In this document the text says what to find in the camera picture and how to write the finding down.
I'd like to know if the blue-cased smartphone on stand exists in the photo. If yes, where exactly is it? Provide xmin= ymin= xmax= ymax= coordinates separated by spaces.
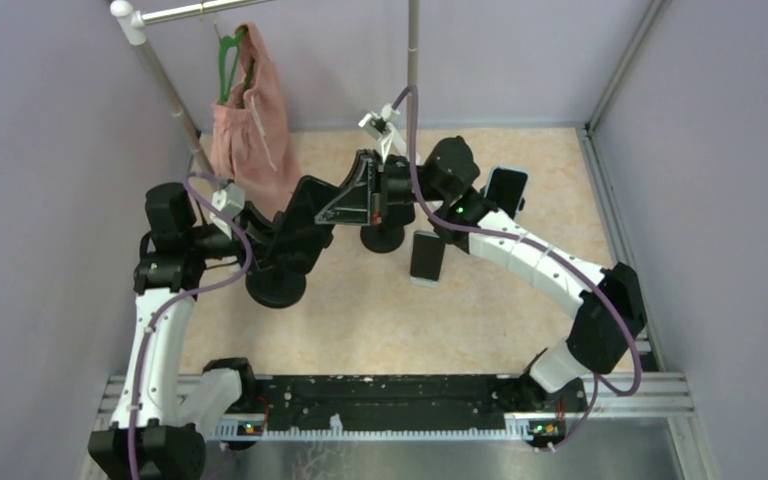
xmin=481 ymin=165 xmax=529 ymax=207

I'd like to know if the pink hanging garment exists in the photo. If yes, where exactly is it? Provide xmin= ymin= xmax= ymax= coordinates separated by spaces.
xmin=209 ymin=22 xmax=302 ymax=220

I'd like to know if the white-edged smartphone on table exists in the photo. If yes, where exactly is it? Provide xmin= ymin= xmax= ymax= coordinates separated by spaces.
xmin=409 ymin=230 xmax=446 ymax=288

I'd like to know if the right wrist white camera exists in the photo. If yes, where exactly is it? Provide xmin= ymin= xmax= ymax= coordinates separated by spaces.
xmin=358 ymin=103 xmax=408 ymax=163

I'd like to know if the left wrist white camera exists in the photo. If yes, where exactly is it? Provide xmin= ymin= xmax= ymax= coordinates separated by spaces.
xmin=210 ymin=183 xmax=246 ymax=239

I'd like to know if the green clothes hanger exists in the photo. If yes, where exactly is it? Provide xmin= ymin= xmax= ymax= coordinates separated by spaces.
xmin=217 ymin=25 xmax=256 ymax=104

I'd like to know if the black smartphone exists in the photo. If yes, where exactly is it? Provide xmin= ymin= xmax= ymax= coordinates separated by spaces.
xmin=268 ymin=175 xmax=338 ymax=273

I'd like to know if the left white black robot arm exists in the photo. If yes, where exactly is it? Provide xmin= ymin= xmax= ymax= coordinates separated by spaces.
xmin=88 ymin=182 xmax=266 ymax=479

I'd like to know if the wrist white camera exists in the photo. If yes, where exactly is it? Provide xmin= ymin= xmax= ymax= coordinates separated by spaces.
xmin=210 ymin=183 xmax=246 ymax=239
xmin=358 ymin=103 xmax=408 ymax=163

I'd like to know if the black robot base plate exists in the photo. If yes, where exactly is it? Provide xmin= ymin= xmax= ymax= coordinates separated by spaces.
xmin=211 ymin=374 xmax=588 ymax=449

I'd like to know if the black phone stand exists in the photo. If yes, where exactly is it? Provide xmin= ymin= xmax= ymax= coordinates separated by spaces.
xmin=360 ymin=224 xmax=405 ymax=254
xmin=245 ymin=225 xmax=333 ymax=309
xmin=499 ymin=196 xmax=525 ymax=218

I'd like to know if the metal clothes rack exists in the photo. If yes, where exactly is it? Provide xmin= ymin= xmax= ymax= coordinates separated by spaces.
xmin=109 ymin=1 xmax=420 ymax=171

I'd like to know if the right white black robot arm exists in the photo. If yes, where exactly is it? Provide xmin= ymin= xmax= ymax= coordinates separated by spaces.
xmin=315 ymin=136 xmax=647 ymax=393

